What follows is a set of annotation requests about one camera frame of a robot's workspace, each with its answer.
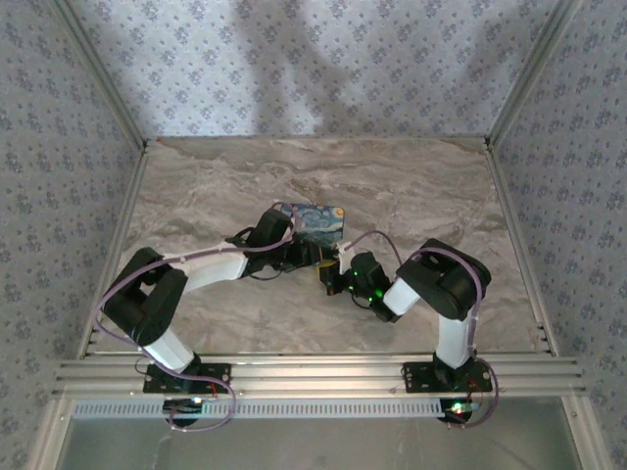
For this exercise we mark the aluminium mounting beam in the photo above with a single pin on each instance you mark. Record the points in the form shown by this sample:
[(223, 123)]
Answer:
[(318, 374)]

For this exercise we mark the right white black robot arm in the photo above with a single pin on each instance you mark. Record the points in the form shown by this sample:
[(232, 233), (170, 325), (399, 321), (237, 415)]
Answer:
[(455, 338)]

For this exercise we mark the aluminium frame post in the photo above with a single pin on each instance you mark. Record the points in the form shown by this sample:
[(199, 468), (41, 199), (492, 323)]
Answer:
[(534, 73), (100, 73), (54, 436), (585, 436)]

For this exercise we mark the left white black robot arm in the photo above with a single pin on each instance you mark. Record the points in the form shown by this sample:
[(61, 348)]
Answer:
[(215, 268)]

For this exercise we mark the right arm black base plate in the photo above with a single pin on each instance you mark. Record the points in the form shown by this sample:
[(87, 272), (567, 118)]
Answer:
[(416, 379)]

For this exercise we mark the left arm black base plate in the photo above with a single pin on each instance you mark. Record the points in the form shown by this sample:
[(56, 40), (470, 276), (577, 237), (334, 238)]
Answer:
[(215, 377)]

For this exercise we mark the aluminium table side rail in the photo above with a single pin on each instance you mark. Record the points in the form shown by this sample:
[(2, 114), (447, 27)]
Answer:
[(519, 245), (125, 215)]

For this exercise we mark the starry night print tin box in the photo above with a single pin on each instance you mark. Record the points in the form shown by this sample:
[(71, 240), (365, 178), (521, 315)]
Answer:
[(318, 222)]

